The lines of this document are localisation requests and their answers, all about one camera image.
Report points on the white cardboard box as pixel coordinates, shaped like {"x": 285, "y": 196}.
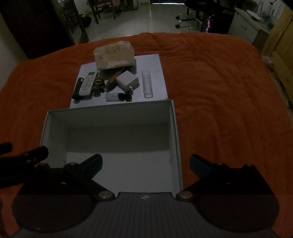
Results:
{"x": 119, "y": 137}

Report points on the yellow wooden cabinet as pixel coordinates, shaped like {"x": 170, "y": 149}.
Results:
{"x": 280, "y": 39}

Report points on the white cabinet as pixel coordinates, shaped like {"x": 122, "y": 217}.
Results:
{"x": 242, "y": 25}

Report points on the computer tower with coloured lights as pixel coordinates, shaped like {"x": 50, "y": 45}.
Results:
{"x": 209, "y": 22}

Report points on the white remote control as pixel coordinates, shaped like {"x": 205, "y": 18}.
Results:
{"x": 88, "y": 84}

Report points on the black office chair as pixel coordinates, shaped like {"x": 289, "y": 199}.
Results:
{"x": 194, "y": 9}

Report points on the white plate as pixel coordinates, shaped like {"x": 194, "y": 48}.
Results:
{"x": 254, "y": 14}

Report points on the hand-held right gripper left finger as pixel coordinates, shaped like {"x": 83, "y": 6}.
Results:
{"x": 95, "y": 163}

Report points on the brown pen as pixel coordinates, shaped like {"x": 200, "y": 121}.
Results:
{"x": 114, "y": 76}

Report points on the wooden chair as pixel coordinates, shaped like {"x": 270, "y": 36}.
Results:
{"x": 100, "y": 9}

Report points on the clear plastic bottle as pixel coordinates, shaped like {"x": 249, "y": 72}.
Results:
{"x": 267, "y": 14}

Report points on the black and orange lighter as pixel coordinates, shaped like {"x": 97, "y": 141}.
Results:
{"x": 77, "y": 88}

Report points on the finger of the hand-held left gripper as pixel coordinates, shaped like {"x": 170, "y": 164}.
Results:
{"x": 5, "y": 147}
{"x": 37, "y": 153}

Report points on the white charger adapter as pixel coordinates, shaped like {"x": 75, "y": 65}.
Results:
{"x": 126, "y": 79}

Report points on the dark wardrobe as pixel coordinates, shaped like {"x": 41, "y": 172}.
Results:
{"x": 34, "y": 25}

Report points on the flat white box lid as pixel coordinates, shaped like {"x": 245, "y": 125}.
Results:
{"x": 155, "y": 68}

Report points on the small bottle with black cap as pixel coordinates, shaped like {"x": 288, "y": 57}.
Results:
{"x": 118, "y": 96}

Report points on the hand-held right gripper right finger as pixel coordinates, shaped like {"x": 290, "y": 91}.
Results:
{"x": 198, "y": 166}

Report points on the orange blanket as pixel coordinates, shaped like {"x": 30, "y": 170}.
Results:
{"x": 229, "y": 103}

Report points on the clear plastic tube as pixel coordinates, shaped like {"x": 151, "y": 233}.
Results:
{"x": 147, "y": 83}

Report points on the small toy figure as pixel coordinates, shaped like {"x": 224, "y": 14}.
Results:
{"x": 98, "y": 86}

